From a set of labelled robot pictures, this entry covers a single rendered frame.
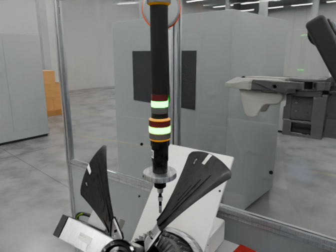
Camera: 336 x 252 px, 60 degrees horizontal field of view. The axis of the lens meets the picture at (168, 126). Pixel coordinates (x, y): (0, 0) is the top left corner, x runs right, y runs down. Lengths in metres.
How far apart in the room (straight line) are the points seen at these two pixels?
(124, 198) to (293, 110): 1.47
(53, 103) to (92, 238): 7.89
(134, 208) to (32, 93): 4.87
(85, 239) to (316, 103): 0.83
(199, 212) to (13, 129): 5.58
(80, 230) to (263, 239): 0.79
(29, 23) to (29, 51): 7.37
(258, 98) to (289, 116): 0.05
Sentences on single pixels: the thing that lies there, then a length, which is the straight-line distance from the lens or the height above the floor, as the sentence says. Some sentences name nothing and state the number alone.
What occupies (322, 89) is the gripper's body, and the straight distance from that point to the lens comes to 0.44.
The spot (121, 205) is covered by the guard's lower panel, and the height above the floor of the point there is 0.80.
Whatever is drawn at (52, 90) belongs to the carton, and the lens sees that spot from 8.73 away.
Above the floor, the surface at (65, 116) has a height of 1.30.
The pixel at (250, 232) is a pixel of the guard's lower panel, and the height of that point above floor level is 0.92.
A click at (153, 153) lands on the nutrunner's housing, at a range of 0.59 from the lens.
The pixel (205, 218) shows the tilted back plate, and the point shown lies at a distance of 0.98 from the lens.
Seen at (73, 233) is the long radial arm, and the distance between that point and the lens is 1.10.
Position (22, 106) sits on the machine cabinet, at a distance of 6.33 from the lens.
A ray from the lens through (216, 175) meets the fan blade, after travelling 0.71.
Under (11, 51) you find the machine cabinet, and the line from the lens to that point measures 6.22.
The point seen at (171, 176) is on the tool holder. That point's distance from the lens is 0.60.
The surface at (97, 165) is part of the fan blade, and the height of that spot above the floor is 1.37.
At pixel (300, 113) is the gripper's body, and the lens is 0.46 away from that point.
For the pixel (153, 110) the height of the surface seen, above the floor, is 1.60.
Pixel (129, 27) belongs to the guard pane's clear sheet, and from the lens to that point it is 1.57.
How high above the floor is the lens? 1.71
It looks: 14 degrees down
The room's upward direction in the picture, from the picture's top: straight up
